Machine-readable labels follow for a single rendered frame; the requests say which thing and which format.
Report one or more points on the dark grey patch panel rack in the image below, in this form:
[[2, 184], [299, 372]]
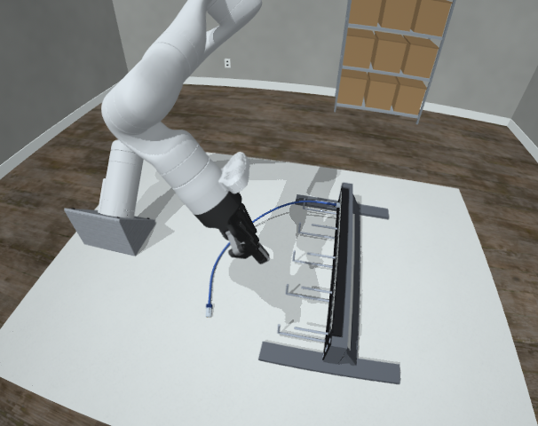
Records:
[[336, 359]]

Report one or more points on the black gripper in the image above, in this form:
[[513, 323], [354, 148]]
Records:
[[237, 228]]

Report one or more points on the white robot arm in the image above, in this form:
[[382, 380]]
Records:
[[147, 94]]

